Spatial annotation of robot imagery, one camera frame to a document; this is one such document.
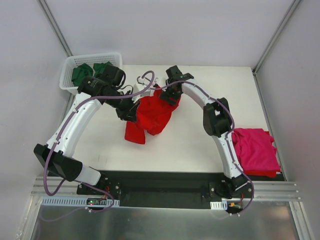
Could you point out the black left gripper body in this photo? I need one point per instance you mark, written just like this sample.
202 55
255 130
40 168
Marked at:
127 113

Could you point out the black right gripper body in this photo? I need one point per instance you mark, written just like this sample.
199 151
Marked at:
169 97

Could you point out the red t shirt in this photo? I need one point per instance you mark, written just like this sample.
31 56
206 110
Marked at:
153 114
259 154

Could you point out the white plastic basket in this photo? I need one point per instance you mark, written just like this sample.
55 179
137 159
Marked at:
88 63

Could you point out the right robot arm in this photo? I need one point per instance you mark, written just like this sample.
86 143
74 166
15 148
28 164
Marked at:
218 123

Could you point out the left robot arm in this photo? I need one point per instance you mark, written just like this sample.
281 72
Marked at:
56 156

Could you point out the green t shirt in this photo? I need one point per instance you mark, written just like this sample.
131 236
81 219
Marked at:
84 70

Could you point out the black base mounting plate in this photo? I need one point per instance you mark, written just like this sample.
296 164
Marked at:
194 201

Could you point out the folded red t shirt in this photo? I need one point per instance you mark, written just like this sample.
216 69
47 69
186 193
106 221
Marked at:
259 154

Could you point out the folded pink t shirt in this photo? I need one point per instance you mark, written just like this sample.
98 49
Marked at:
238 140

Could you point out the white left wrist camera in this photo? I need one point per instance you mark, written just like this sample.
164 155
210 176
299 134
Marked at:
140 91

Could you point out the right aluminium frame post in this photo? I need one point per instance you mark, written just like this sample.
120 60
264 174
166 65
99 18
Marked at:
279 30

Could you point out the aluminium frame post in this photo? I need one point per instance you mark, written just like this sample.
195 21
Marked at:
44 6
279 30

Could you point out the aluminium front rail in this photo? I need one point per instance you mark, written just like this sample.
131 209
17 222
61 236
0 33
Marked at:
275 191

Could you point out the right white cable duct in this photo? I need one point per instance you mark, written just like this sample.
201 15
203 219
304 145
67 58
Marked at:
219 205

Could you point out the white cable duct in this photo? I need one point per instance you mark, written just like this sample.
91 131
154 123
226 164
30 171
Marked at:
63 201
219 205

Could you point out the left white cable duct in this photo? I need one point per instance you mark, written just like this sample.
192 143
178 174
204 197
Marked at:
63 201

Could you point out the left aluminium frame post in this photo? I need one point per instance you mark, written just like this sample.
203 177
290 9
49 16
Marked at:
44 6

